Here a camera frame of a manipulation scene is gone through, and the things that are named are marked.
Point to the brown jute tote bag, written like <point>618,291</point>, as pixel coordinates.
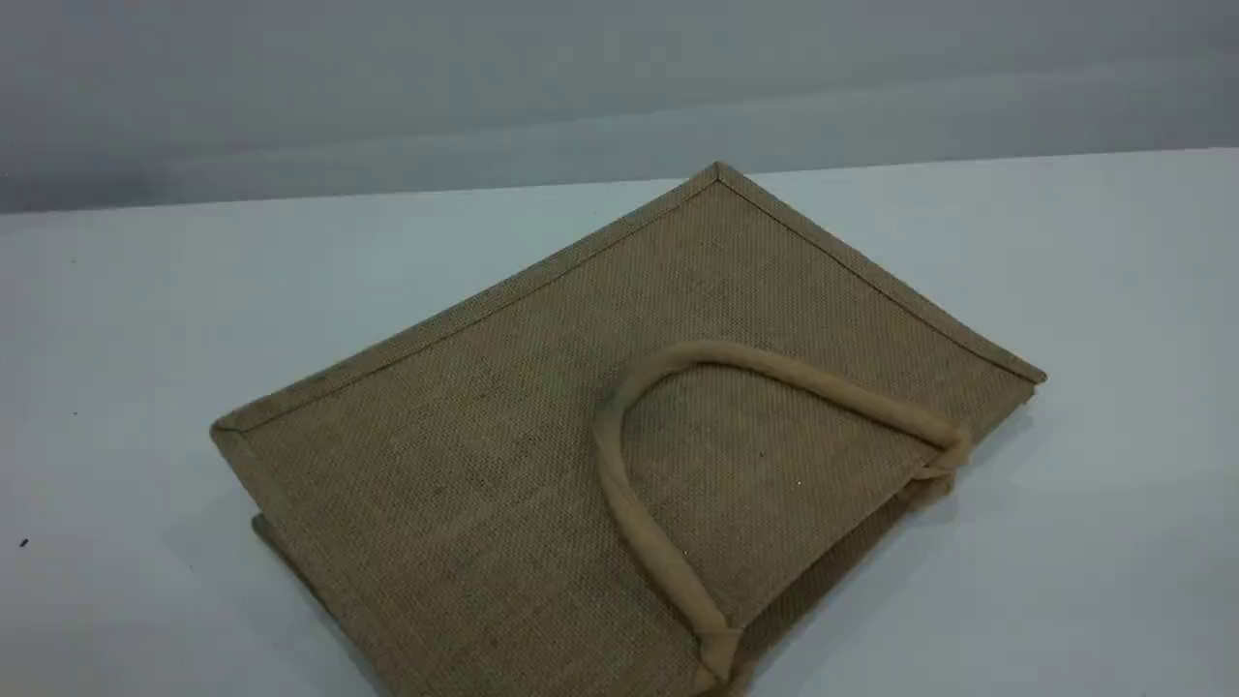
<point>581,484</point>

